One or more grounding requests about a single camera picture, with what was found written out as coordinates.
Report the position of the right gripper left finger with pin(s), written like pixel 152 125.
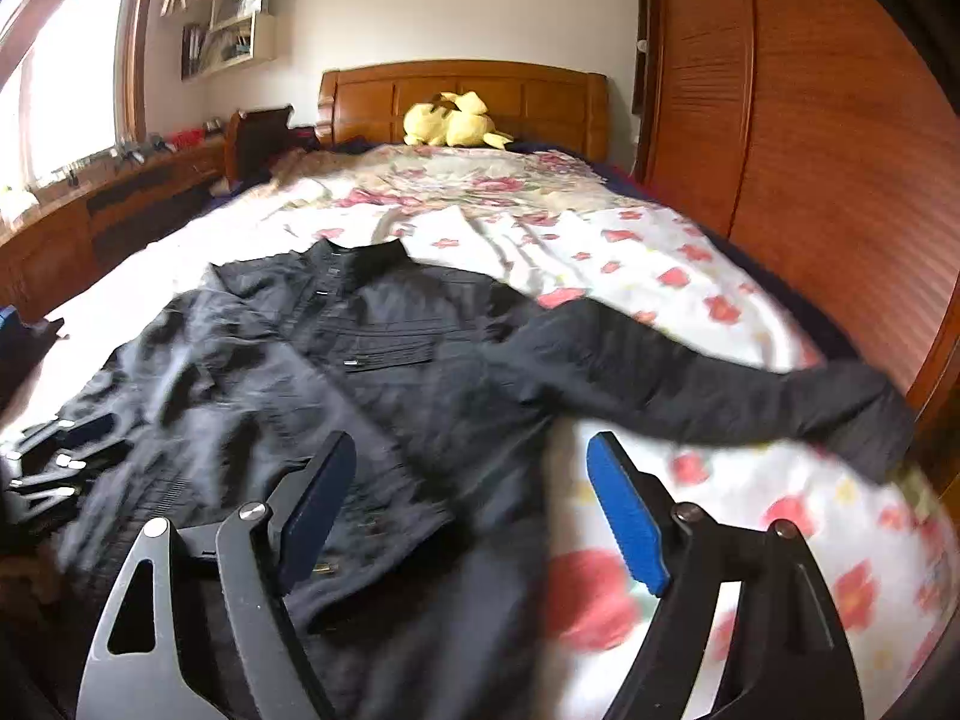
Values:
pixel 258 553

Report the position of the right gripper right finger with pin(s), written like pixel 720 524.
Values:
pixel 788 657

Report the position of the black jacket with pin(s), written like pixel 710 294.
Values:
pixel 427 600

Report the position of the wooden desk cabinet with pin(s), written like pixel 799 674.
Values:
pixel 68 247

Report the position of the red bowl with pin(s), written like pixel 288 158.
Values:
pixel 185 139

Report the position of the wooden chair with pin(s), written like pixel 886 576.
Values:
pixel 252 139

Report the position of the floral bed sheet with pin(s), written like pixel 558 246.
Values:
pixel 541 223

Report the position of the yellow plush toy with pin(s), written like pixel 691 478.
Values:
pixel 451 119

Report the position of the wooden louvered wardrobe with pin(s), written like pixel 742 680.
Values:
pixel 811 134

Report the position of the window with wooden frame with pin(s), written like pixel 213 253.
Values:
pixel 62 104

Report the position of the white wall shelf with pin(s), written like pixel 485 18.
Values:
pixel 234 33

